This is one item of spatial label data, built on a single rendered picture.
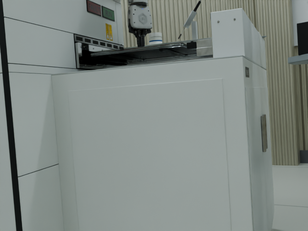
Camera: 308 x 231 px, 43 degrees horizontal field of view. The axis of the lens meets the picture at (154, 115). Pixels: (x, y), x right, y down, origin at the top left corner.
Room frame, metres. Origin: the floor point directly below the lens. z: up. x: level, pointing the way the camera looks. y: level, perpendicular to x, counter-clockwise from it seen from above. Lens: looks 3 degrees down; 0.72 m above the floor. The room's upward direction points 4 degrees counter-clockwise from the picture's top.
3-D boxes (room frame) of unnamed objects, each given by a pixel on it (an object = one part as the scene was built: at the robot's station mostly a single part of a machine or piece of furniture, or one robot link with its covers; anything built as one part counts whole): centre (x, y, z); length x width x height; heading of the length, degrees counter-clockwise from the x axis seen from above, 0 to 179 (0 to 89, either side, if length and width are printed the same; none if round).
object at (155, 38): (2.10, -0.04, 1.01); 0.07 x 0.07 x 0.10
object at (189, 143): (1.63, -0.13, 0.41); 0.96 x 0.64 x 0.82; 160
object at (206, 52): (1.52, -0.26, 0.87); 0.36 x 0.08 x 0.03; 160
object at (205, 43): (1.37, -0.21, 0.89); 0.08 x 0.03 x 0.03; 70
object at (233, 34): (1.40, -0.33, 0.89); 0.55 x 0.09 x 0.14; 160
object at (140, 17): (1.67, 0.03, 1.07); 0.10 x 0.07 x 0.11; 124
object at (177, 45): (1.42, 0.05, 0.90); 0.37 x 0.01 x 0.01; 70
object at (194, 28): (1.78, -0.20, 1.03); 0.06 x 0.04 x 0.13; 70
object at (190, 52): (1.59, -0.01, 0.90); 0.34 x 0.34 x 0.01; 70
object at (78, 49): (1.65, 0.19, 0.89); 0.44 x 0.02 x 0.10; 160
